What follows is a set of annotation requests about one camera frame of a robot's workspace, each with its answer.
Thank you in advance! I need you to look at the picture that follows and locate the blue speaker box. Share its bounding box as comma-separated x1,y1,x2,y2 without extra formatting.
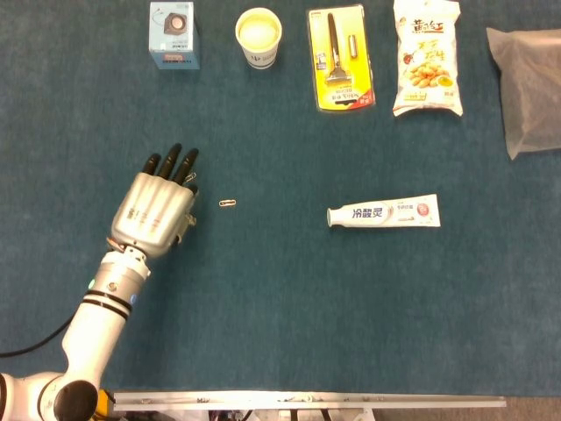
148,1,202,71

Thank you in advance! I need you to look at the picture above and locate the yellow bracket under rail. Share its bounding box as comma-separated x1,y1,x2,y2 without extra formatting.
96,388,116,417

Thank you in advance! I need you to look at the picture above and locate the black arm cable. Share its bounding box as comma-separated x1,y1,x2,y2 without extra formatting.
0,318,74,359

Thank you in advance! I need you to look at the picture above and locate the white paper cup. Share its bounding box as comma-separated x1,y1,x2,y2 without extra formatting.
234,7,284,70

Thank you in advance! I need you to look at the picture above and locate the aluminium table edge rail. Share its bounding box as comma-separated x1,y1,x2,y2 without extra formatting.
112,390,508,412

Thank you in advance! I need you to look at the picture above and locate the white peanut snack bag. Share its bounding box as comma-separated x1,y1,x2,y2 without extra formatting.
391,0,465,118

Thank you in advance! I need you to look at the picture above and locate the teal felt table cloth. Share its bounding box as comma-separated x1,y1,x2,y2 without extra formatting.
0,0,561,398

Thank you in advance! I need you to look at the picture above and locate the white toothpaste tube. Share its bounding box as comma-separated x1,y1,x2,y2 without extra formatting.
325,193,442,230

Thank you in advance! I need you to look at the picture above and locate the yellow razor blister pack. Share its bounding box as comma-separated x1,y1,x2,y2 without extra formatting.
306,4,379,113

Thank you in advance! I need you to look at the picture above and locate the grey translucent plastic bag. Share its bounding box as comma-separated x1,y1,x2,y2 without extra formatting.
486,26,561,161

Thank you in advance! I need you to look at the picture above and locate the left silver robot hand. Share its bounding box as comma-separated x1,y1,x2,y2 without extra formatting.
109,143,200,260

